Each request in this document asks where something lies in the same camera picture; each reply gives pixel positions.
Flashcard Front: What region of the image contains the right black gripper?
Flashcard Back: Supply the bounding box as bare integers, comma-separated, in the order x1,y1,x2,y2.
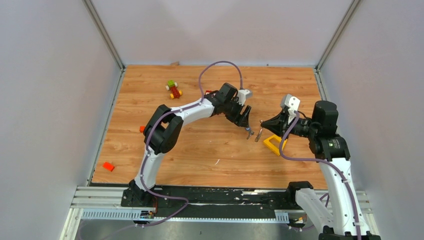
260,108,318,140

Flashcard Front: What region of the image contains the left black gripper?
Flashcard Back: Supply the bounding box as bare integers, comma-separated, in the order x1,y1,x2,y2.
224,98,253,130

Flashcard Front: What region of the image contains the blue tagged key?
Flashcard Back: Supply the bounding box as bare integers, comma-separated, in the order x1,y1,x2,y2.
245,126,255,140

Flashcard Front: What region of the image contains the silver keyring with keys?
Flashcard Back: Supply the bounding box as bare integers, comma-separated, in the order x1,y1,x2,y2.
254,120,264,143

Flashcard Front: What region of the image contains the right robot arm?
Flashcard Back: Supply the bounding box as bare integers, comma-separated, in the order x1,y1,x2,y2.
260,94,381,240

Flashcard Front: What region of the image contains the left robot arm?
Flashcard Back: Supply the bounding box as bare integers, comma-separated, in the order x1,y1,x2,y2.
121,83,253,207

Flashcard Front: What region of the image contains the yellow triangular plastic piece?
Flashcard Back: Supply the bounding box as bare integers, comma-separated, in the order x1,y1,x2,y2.
262,134,282,156

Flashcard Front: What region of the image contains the colourful toy brick car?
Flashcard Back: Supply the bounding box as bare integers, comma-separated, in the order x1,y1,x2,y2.
165,80,183,99

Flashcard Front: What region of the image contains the orange red toy brick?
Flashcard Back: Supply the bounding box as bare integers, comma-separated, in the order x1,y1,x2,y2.
102,161,115,172

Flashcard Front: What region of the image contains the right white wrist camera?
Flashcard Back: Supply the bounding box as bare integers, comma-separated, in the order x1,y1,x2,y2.
280,94,301,124

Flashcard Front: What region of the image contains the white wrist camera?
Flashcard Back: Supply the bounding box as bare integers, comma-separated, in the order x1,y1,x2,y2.
236,89,253,106
280,94,301,124

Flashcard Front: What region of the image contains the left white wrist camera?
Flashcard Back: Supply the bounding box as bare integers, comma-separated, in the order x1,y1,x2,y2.
236,89,253,106

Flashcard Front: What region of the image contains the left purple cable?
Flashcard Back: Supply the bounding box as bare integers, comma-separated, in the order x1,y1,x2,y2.
139,60,245,229

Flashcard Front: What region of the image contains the purple cable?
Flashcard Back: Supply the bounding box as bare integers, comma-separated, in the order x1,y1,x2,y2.
278,111,363,240
139,60,245,229

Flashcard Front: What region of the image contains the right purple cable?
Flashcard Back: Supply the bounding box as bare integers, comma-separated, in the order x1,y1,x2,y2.
278,111,363,240

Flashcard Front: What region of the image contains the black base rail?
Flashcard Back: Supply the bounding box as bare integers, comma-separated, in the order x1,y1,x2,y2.
120,185,306,222

